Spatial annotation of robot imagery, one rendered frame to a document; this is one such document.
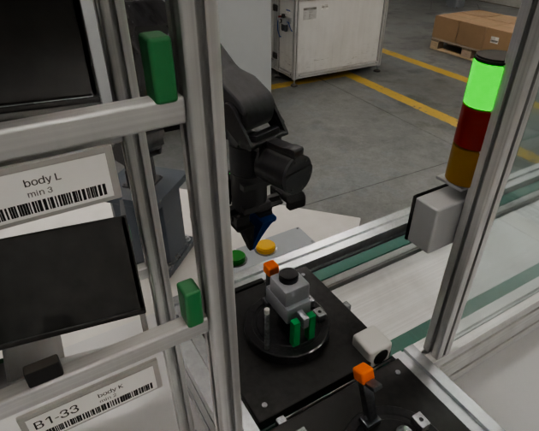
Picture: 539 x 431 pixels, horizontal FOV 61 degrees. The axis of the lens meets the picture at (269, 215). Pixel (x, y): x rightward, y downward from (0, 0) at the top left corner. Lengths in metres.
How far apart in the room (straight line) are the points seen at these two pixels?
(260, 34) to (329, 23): 1.18
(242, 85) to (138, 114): 0.43
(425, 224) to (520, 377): 0.43
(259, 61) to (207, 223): 3.79
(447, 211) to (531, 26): 0.22
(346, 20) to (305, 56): 0.55
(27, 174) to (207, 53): 0.10
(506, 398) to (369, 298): 0.28
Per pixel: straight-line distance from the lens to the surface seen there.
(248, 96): 0.64
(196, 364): 0.76
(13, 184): 0.24
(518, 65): 0.57
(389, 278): 0.98
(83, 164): 0.24
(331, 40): 5.05
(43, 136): 0.23
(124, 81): 0.42
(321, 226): 1.20
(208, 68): 0.24
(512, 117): 0.57
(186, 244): 1.12
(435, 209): 0.60
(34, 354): 0.61
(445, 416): 0.73
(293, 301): 0.69
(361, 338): 0.75
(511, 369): 0.97
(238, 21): 3.89
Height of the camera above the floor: 1.55
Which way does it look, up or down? 34 degrees down
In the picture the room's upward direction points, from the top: straight up
